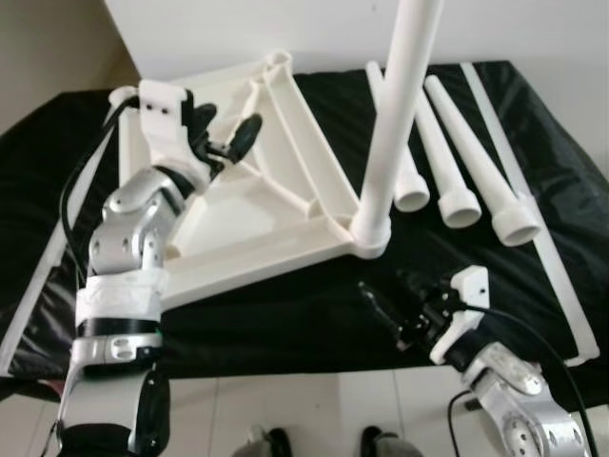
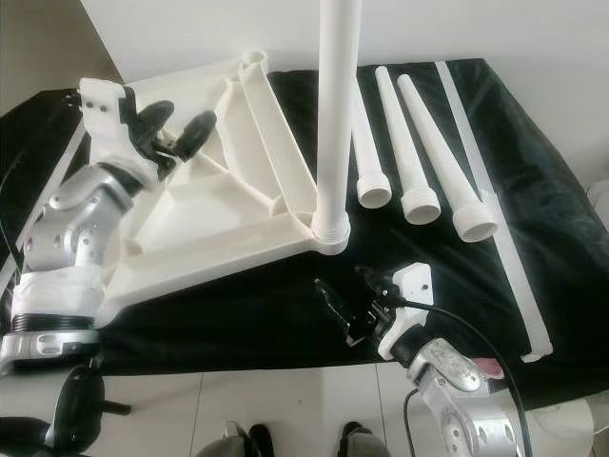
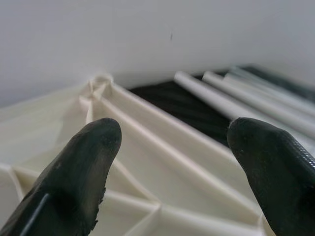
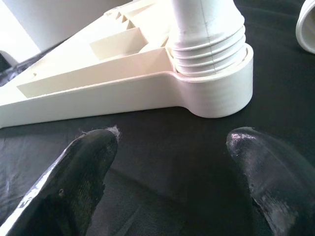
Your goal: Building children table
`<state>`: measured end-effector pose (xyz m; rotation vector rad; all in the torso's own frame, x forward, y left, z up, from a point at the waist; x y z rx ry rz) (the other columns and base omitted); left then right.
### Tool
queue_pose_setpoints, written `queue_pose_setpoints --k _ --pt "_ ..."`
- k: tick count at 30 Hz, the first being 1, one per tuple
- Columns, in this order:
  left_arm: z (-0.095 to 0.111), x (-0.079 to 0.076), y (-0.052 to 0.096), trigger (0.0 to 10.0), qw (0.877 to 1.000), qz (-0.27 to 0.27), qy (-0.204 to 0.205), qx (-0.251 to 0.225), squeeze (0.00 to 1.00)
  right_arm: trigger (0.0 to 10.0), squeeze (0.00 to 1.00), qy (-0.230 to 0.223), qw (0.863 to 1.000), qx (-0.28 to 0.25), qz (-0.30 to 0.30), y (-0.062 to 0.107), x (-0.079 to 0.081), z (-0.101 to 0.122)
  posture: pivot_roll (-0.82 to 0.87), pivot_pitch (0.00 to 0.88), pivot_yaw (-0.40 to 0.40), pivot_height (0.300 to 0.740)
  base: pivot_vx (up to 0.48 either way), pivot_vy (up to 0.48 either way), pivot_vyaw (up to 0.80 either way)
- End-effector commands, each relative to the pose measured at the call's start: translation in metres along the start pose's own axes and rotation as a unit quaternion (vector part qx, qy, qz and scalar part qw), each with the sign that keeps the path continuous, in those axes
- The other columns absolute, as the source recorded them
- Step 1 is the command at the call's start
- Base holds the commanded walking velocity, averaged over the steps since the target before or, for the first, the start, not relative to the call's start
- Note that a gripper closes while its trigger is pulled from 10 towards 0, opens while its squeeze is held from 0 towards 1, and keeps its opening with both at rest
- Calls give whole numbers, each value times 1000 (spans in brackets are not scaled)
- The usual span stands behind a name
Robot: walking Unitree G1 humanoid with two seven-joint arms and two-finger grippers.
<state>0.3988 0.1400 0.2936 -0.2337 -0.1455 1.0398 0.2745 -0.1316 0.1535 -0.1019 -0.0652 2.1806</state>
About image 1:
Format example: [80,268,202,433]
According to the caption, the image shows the white plastic table leg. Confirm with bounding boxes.
[422,74,483,229]
[349,0,443,258]
[366,62,432,212]
[440,86,543,248]

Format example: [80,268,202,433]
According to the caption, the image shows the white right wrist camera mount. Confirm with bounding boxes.
[428,267,491,365]

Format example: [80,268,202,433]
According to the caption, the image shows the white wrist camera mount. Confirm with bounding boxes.
[138,81,206,172]
[428,267,491,365]

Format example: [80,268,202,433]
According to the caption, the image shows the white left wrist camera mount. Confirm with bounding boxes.
[138,81,206,172]

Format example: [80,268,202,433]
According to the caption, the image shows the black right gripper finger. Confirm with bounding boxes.
[395,269,439,301]
[360,281,406,340]

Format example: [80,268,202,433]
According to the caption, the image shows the white plastic table top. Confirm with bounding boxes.
[105,50,391,310]

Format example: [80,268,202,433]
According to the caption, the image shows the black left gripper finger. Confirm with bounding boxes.
[225,112,265,158]
[187,90,219,129]

